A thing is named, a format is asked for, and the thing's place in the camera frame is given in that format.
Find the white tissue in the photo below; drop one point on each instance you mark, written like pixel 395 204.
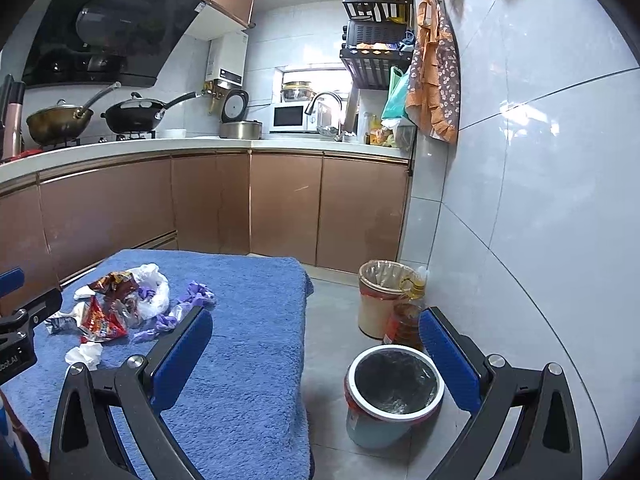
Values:
pixel 89 353

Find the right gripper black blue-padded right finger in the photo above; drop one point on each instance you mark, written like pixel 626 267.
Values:
pixel 544 443

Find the chrome faucet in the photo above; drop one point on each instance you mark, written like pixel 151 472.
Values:
pixel 327 117

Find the brown snack wrapper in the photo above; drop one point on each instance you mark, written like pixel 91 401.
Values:
pixel 114 287

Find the beige red trash bin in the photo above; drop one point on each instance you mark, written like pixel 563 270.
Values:
pixel 382 285

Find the orange floral apron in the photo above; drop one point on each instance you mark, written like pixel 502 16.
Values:
pixel 434 94

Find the black-lined red trash bin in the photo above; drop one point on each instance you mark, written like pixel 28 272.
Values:
pixel 388 390

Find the white plastic bag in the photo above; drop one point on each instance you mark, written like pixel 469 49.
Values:
pixel 153 290

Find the red snack wrapper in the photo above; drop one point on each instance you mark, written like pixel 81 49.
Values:
pixel 99 325

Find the black range hood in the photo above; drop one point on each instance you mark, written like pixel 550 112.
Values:
pixel 103 41

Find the brown kitchen cabinets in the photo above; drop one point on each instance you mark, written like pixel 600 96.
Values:
pixel 331 210

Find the amber oil bottle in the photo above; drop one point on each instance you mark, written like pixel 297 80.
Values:
pixel 403 324

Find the black wok with lid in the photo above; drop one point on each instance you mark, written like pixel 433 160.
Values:
pixel 139 114

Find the white microwave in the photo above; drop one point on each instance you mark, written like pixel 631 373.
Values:
pixel 290 117

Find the black dish rack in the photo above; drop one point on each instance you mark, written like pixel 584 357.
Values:
pixel 377 38

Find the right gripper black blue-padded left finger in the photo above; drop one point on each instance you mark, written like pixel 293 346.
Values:
pixel 85 442

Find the rice cooker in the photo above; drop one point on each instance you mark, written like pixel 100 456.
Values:
pixel 233 122

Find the green plastic bag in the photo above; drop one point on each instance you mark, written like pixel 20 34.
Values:
pixel 395 106

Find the white water heater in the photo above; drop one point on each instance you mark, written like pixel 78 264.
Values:
pixel 226 60

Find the pink thermos bottle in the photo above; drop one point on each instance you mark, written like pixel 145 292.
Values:
pixel 12 140

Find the blue towel table cover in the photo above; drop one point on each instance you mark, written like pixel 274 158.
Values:
pixel 241 414

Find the brass wok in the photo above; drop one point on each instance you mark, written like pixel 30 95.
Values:
pixel 64 121

